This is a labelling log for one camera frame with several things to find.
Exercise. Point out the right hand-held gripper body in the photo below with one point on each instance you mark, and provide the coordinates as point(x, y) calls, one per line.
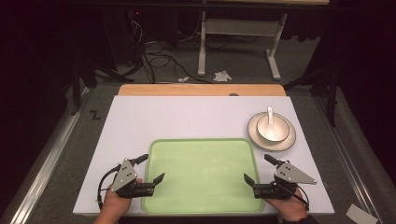
point(289, 174)

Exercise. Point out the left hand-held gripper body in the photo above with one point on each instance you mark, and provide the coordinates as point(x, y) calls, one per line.
point(125, 174)

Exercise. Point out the person's right hand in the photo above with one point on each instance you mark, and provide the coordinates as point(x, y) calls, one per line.
point(289, 207)

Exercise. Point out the cream plate with dark rim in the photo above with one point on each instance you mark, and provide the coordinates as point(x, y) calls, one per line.
point(281, 146)

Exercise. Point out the white ceramic spoon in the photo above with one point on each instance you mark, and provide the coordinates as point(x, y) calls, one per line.
point(270, 124)

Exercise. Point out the cream bowl with dark rim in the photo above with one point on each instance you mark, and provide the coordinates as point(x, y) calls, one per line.
point(280, 123)

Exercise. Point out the light green tray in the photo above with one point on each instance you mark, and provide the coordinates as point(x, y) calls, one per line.
point(202, 177)

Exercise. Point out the white table mat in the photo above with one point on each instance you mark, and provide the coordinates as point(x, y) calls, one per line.
point(186, 118)

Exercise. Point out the flat white paper piece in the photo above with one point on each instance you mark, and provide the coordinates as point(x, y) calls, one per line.
point(361, 214)

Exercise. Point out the wooden table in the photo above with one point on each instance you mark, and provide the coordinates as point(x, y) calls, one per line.
point(186, 90)

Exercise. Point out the small crumpled white paper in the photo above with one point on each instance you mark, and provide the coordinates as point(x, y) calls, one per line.
point(183, 79)

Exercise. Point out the black metal stand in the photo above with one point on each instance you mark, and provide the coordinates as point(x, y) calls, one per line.
point(76, 90)
point(330, 90)

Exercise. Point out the power strip with red light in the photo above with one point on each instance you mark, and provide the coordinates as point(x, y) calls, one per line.
point(137, 15)

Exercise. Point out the metal floor rail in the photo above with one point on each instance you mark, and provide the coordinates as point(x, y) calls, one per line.
point(46, 165)
point(345, 149)

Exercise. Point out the white metal desk frame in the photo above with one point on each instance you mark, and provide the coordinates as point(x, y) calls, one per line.
point(239, 27)

